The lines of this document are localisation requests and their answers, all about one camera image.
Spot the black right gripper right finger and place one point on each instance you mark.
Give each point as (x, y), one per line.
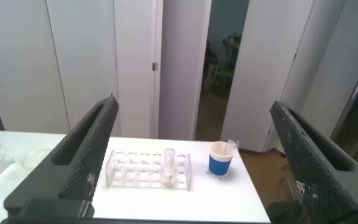
(328, 180)

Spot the white angled partition panel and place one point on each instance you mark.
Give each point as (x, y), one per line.
(182, 62)

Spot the clear glass beaker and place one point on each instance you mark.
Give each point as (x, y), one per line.
(34, 158)

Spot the blue white paper cup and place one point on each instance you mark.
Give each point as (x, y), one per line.
(218, 166)

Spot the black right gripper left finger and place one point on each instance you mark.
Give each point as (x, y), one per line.
(73, 174)

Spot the metal partition hinge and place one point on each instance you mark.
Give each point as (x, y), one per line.
(155, 66)

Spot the white folding partition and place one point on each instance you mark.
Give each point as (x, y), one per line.
(275, 46)
(73, 46)

